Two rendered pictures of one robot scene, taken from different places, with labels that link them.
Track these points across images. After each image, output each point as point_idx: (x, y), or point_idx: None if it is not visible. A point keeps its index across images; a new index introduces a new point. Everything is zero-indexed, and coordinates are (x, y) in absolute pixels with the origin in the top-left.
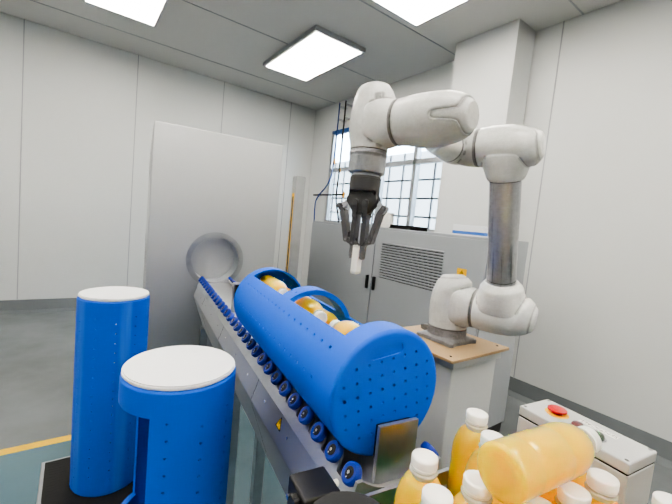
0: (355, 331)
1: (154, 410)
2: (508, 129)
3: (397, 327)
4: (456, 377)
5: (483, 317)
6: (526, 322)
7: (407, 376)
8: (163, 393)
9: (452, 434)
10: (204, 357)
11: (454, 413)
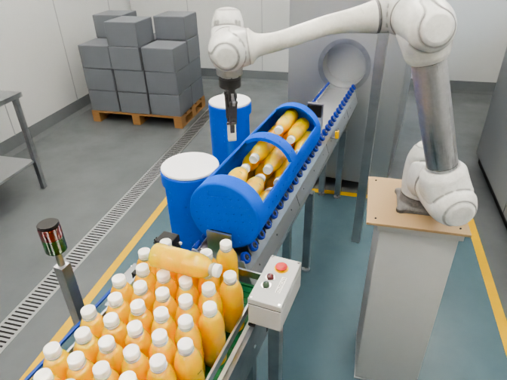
0: (210, 177)
1: (165, 185)
2: (407, 7)
3: (227, 182)
4: (386, 237)
5: (419, 195)
6: (440, 214)
7: (235, 212)
8: (167, 178)
9: (384, 280)
10: (204, 164)
11: (385, 265)
